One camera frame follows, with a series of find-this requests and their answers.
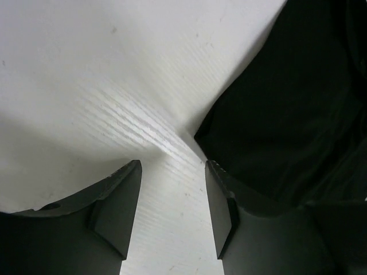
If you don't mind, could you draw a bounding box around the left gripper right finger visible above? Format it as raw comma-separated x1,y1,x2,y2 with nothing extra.
205,161,335,274

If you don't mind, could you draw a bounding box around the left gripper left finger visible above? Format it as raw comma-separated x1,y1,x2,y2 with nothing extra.
8,160,142,274

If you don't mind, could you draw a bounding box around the black tank top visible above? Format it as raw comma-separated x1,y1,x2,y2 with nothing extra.
194,0,366,206

